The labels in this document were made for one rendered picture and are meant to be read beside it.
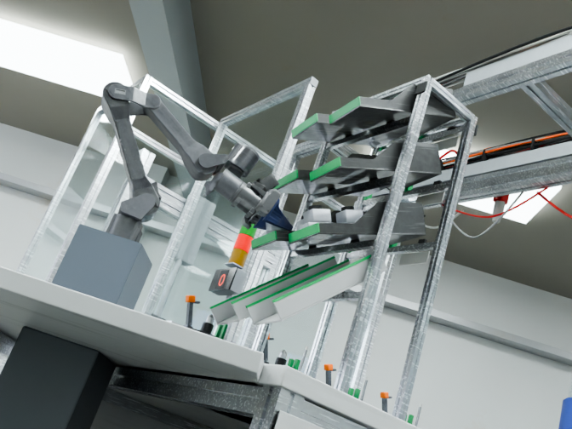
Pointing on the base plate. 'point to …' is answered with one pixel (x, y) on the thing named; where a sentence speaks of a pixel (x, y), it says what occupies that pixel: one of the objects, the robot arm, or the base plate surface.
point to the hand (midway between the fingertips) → (277, 222)
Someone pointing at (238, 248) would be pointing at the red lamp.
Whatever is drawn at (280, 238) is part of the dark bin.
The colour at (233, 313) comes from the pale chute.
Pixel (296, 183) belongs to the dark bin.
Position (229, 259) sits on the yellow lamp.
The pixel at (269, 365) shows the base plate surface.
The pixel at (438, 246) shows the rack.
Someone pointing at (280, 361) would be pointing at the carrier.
